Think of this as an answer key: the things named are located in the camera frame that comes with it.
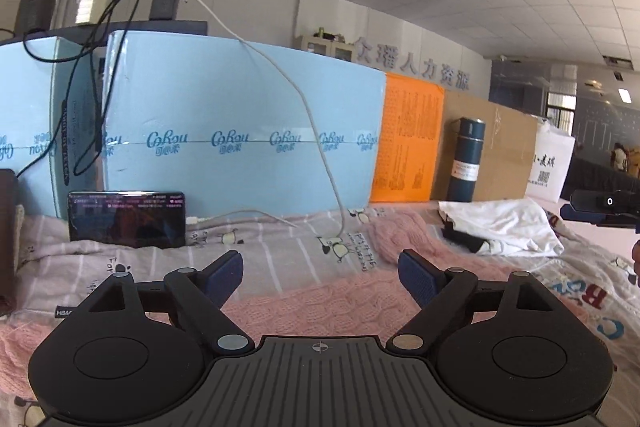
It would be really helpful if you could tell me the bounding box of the pink knitted sweater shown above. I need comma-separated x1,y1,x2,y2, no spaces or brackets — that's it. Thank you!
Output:
1,206,506,397

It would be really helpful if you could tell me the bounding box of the person's right hand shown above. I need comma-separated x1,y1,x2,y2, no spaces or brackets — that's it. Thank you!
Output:
631,239,640,283

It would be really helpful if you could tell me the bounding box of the grey striped cartoon bedsheet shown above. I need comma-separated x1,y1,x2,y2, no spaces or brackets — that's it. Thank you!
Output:
1,204,639,426

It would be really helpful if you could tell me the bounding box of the white garment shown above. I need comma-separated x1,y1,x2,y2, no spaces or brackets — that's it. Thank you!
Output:
438,198,564,257

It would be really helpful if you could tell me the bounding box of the brown cardboard box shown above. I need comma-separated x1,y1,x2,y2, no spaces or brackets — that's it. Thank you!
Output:
431,91,537,202

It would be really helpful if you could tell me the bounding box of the black smartphone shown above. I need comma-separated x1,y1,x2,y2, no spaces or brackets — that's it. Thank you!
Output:
67,191,186,249

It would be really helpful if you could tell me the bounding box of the dark blue thermos bottle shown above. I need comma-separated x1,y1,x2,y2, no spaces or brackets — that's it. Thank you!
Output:
446,118,486,202

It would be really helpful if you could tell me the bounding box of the brown leather jacket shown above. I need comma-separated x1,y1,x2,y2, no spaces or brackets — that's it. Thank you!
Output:
0,169,17,317

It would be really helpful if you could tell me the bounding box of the orange printed sheet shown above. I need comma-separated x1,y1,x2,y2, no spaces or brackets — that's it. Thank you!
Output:
370,72,445,202

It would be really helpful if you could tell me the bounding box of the large blue tissue box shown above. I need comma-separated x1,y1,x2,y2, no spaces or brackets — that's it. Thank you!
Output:
102,31,386,217

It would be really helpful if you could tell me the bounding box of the left blue tissue box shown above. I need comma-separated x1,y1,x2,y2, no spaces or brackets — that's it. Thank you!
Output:
1,37,102,220

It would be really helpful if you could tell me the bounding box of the white power adapter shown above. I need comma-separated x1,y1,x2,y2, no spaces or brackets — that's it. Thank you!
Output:
75,0,106,26

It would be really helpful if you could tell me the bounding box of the white charging cable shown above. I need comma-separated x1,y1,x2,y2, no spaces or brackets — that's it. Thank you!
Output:
98,0,364,243

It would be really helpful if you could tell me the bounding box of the black cable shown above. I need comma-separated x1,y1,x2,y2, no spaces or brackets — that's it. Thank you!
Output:
0,0,182,178

